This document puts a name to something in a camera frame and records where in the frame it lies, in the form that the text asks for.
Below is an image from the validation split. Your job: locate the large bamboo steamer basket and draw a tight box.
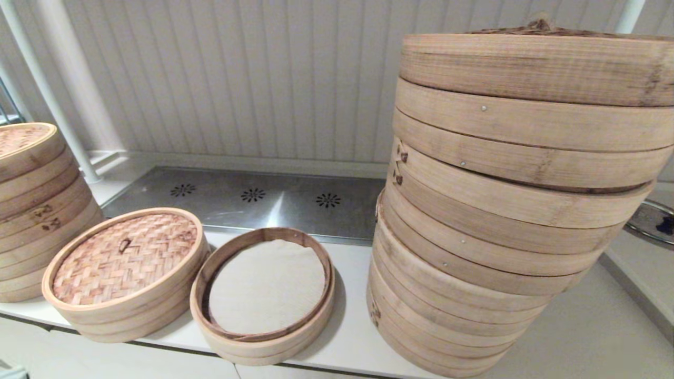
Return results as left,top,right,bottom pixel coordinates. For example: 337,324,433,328
387,137,658,257
375,189,627,298
366,261,527,378
369,224,553,340
392,78,674,194

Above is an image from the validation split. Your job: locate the grey metal frame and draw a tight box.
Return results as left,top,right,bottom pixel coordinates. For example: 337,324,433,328
0,78,26,126

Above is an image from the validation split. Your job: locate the large woven bamboo steamer lid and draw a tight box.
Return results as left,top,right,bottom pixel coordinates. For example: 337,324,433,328
399,19,674,108

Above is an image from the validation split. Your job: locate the white steamer liner cloth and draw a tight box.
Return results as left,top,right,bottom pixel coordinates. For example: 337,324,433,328
208,240,327,335

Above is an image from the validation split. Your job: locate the small bamboo steamer basket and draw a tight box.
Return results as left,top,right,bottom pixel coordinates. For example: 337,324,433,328
0,149,81,219
53,247,211,344
190,227,336,367
0,211,106,304
0,176,105,253

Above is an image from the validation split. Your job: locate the thick white column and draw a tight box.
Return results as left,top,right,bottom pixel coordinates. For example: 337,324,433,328
31,0,126,153

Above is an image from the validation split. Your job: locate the perforated stainless steel plate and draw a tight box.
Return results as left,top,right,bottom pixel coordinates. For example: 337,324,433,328
101,166,386,246

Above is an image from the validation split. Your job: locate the thin white round pole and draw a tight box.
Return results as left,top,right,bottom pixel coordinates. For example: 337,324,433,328
0,0,102,184
616,0,647,35

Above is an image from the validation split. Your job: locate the round metal pan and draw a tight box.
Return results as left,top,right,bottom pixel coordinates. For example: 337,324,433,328
626,199,674,246

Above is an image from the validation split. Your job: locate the white cabinet front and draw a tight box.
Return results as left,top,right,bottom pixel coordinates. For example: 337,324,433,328
0,314,438,379

